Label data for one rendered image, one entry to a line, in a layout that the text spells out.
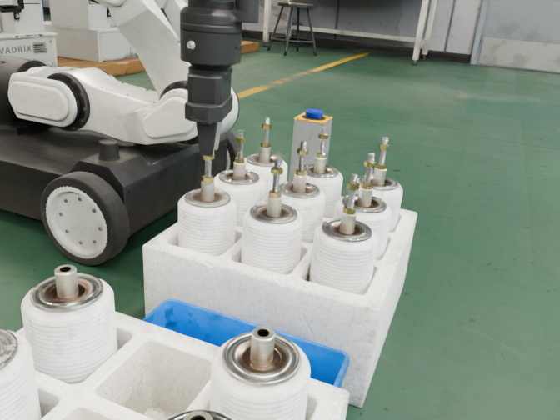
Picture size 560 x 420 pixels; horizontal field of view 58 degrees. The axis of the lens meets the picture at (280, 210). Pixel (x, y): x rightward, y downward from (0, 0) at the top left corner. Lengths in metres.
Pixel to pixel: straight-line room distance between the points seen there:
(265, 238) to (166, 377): 0.25
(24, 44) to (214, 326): 2.39
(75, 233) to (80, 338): 0.60
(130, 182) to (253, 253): 0.42
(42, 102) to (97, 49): 2.04
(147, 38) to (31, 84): 0.34
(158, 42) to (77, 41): 2.33
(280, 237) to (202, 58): 0.28
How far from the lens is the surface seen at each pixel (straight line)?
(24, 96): 1.42
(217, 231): 0.82
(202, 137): 0.79
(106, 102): 1.31
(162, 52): 1.19
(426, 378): 0.92
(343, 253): 0.73
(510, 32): 5.79
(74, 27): 3.50
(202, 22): 0.74
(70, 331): 0.59
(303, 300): 0.76
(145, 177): 1.16
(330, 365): 0.76
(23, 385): 0.55
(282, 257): 0.79
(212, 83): 0.75
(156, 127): 1.18
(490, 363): 1.00
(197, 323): 0.82
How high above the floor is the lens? 0.58
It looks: 24 degrees down
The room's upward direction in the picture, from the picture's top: 5 degrees clockwise
